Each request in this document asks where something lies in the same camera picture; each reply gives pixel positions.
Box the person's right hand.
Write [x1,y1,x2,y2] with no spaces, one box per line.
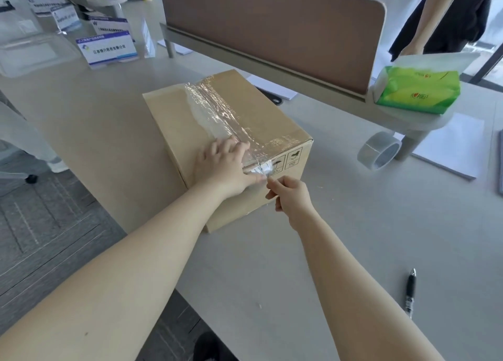
[265,175,316,232]

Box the person's left hand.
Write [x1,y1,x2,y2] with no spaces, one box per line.
[194,136,269,199]

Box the clear packing tape strip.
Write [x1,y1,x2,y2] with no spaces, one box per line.
[184,75,284,181]

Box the brown cardboard box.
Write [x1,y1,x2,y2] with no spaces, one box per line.
[142,69,314,234]

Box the person's left forearm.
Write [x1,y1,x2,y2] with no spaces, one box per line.
[0,178,238,361]

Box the person's right forearm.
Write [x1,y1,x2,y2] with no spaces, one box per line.
[290,208,446,361]

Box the black flat object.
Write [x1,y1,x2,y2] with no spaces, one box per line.
[257,87,284,106]

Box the white paper sheet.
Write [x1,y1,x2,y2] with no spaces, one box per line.
[244,73,299,101]
[157,38,193,55]
[394,112,486,181]

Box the clear tape roll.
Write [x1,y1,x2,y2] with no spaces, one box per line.
[357,131,402,172]

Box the brown desk divider panel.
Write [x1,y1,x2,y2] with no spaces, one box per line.
[157,0,388,96]

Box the green tissue pack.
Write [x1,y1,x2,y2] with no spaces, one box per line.
[374,52,482,116]

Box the black pen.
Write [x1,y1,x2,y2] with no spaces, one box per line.
[404,268,417,319]

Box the person's black shoe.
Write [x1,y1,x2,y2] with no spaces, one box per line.
[193,331,239,361]

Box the clear acrylic stand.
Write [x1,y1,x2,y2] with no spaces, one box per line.
[139,18,156,59]

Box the white blue name sign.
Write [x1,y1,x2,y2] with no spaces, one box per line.
[75,29,139,67]
[50,4,82,34]
[28,0,67,18]
[87,15,133,40]

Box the grey flat board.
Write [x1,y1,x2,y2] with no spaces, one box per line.
[497,130,503,196]

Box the white round lamp base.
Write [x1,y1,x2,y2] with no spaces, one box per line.
[85,0,123,18]

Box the clear plastic container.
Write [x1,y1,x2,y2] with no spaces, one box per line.
[0,34,86,79]
[0,0,41,40]

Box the beige divider base frame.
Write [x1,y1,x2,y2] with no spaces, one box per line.
[159,22,455,161]

